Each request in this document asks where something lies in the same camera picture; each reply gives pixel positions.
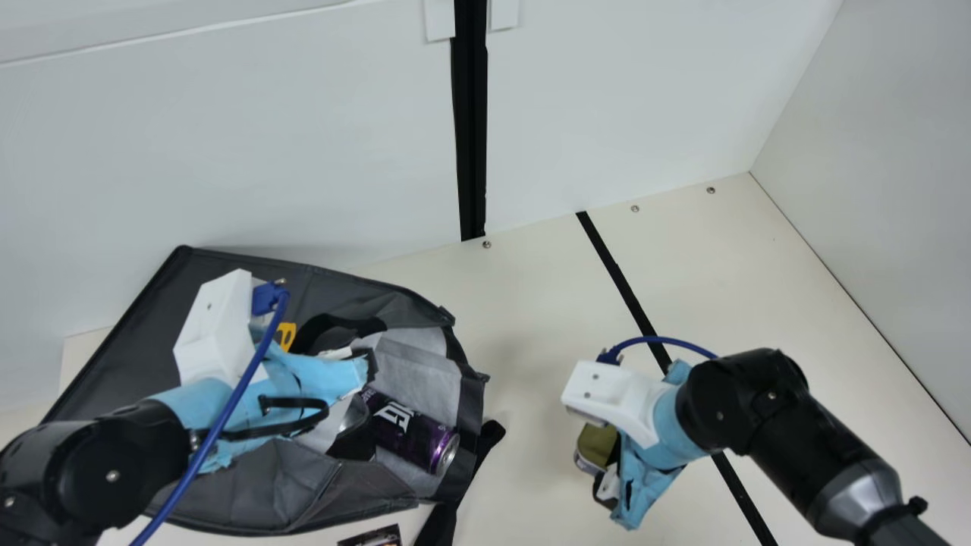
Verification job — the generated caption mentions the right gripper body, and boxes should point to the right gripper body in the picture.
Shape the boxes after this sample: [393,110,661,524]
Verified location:
[609,359,712,532]

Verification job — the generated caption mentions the thin black cable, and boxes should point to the thin black cable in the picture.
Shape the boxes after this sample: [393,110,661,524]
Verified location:
[199,393,332,444]

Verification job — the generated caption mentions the black post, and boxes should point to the black post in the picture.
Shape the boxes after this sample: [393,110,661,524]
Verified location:
[451,0,489,242]

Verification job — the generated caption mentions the black strip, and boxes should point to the black strip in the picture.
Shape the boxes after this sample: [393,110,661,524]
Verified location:
[575,211,781,546]

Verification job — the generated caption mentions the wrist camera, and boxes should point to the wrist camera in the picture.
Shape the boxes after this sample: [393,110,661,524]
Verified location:
[173,268,268,388]
[561,359,677,450]

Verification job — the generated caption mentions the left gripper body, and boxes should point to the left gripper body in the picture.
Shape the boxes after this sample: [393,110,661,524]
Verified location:
[150,326,372,475]

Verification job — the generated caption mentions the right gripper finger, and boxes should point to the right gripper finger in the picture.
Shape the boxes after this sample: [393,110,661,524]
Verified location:
[594,464,620,507]

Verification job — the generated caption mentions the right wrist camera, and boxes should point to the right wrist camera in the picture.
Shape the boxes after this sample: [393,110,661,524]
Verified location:
[561,359,677,450]

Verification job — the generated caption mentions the blue cable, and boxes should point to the blue cable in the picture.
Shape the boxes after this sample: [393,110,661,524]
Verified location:
[127,279,293,546]
[595,336,719,366]

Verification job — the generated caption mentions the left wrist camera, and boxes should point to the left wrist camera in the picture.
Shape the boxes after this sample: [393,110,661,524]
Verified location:
[173,268,268,388]

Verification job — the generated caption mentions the black and purple can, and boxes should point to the black and purple can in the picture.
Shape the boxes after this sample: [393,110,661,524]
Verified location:
[363,385,461,477]

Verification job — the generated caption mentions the dark grey bag with straps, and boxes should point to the dark grey bag with straps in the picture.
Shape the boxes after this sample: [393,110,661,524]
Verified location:
[42,244,507,546]

